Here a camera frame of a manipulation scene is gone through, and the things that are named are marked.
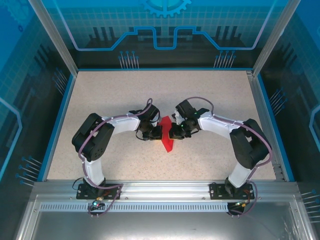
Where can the red paper sheet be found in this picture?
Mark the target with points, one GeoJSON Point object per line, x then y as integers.
{"type": "Point", "coordinates": [167, 143]}

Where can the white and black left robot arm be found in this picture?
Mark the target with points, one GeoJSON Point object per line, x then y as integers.
{"type": "Point", "coordinates": [95, 170]}

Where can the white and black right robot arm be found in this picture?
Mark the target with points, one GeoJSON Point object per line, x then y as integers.
{"type": "Point", "coordinates": [215, 123]}

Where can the aluminium base beam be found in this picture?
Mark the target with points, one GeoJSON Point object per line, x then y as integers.
{"type": "Point", "coordinates": [165, 190]}

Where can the blue table border strip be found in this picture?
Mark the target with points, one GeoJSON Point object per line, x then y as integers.
{"type": "Point", "coordinates": [162, 69]}
{"type": "Point", "coordinates": [59, 125]}
{"type": "Point", "coordinates": [274, 125]}

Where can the grey metal floor plate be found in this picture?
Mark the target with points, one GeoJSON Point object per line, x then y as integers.
{"type": "Point", "coordinates": [162, 227]}

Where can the blue printed rear panel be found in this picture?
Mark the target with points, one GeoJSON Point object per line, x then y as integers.
{"type": "Point", "coordinates": [100, 15]}

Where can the blue printed side panel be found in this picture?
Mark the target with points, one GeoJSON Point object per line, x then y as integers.
{"type": "Point", "coordinates": [20, 75]}
{"type": "Point", "coordinates": [300, 75]}

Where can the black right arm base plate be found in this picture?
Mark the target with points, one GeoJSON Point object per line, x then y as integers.
{"type": "Point", "coordinates": [216, 191]}

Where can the aluminium side rail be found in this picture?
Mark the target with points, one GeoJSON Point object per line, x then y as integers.
{"type": "Point", "coordinates": [265, 125]}

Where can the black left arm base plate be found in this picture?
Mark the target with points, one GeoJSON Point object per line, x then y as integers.
{"type": "Point", "coordinates": [82, 193]}

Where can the aluminium frame post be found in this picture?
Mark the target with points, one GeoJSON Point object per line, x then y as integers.
{"type": "Point", "coordinates": [274, 37]}
{"type": "Point", "coordinates": [54, 37]}

